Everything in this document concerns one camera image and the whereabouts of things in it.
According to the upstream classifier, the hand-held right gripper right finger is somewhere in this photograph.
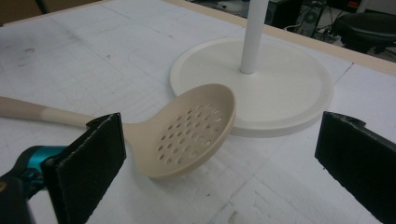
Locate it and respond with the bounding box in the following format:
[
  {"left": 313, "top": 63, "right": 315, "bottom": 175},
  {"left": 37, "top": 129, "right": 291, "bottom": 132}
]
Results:
[{"left": 314, "top": 110, "right": 396, "bottom": 224}]

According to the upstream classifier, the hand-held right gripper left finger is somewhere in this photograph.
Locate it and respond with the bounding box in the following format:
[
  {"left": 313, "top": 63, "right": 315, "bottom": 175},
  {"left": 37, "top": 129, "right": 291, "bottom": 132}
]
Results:
[{"left": 40, "top": 112, "right": 128, "bottom": 224}]

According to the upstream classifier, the beige slotted spoon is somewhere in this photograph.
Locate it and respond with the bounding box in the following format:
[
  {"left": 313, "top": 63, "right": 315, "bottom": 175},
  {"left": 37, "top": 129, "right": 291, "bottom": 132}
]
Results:
[{"left": 0, "top": 83, "right": 237, "bottom": 179}]

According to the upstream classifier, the white round stand with pole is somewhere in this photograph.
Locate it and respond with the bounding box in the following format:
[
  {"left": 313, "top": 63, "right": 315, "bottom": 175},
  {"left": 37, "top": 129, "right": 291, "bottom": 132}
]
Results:
[{"left": 169, "top": 0, "right": 334, "bottom": 138}]

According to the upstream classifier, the black office chair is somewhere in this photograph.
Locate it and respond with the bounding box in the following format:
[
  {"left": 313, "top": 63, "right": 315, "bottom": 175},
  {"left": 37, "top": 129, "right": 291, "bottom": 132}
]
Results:
[{"left": 331, "top": 12, "right": 396, "bottom": 54}]

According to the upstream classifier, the black computer case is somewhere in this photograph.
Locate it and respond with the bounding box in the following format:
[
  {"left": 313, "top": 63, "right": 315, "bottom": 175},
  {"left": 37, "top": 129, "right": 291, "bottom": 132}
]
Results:
[{"left": 264, "top": 0, "right": 327, "bottom": 38}]

